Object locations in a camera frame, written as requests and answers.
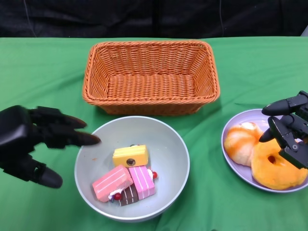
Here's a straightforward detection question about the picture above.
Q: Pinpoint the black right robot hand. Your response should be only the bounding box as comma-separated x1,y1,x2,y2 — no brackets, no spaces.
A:
259,90,308,169

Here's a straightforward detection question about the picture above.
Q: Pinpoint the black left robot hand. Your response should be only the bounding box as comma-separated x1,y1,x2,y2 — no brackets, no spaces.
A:
0,105,101,189

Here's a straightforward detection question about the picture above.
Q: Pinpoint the orange ring-shaped bread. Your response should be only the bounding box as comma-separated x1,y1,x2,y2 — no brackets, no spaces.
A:
251,139,308,191

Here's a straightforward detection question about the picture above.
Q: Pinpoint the round striped bread bun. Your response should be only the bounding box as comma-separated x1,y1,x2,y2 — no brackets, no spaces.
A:
223,122,264,167

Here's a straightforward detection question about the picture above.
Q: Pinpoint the coral pink cake slice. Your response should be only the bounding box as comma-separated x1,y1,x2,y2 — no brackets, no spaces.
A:
92,165,133,203

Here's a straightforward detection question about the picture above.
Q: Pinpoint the yellow cake slice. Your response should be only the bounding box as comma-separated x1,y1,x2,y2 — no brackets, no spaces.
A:
112,143,149,167

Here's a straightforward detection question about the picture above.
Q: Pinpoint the pale grey-green bowl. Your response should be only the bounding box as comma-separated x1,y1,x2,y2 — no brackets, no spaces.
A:
74,116,191,222

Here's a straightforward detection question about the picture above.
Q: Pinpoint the chocolate cake slice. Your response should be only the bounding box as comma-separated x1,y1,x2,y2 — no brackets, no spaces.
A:
119,184,140,207

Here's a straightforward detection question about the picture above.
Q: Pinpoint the pink striped cake slice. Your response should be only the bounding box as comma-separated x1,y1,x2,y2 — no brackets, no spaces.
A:
128,165,159,200

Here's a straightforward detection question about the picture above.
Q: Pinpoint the lavender round plate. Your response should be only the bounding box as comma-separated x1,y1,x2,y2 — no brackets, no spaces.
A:
221,108,308,193

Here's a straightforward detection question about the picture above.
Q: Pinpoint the orange wicker basket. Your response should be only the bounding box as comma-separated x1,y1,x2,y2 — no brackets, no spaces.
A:
81,40,221,116

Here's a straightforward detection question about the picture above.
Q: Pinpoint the green tablecloth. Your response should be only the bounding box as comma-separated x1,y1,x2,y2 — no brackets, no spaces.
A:
0,37,308,231

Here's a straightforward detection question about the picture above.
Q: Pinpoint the black backdrop curtain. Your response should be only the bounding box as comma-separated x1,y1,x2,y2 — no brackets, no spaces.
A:
0,0,308,39

